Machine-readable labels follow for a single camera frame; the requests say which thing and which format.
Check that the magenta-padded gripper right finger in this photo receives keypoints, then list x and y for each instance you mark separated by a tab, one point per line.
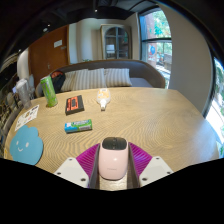
155	169

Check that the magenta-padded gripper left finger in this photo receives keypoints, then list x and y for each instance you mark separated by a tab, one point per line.
71	170

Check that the pink and black computer mouse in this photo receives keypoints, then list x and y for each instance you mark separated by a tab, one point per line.
113	160

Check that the blue cloud-shaped mouse pad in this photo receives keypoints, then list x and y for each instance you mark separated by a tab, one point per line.
26	145

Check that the green and blue small pack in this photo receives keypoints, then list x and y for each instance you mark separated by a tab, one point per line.
78	126

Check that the black box with orange print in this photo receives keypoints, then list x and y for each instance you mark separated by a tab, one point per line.
74	105

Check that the white sticker sheet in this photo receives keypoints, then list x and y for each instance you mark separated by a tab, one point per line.
27	116

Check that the white and orange tube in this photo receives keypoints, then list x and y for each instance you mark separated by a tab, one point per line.
103	96

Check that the green drink can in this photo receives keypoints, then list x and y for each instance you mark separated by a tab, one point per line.
49	91

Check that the dark-framed window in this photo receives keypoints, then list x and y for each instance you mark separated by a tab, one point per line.
216	110
156	43

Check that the striped cushion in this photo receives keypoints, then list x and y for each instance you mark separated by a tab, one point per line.
118	77
67	81
90	79

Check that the black bag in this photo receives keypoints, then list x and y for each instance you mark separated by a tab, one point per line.
59	81

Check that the grey curved sofa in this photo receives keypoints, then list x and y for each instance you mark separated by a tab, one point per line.
146	71

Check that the brown wooden door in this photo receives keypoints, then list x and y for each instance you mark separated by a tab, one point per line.
46	56

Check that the arched glass-door cabinet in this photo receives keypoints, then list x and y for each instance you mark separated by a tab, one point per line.
116	41

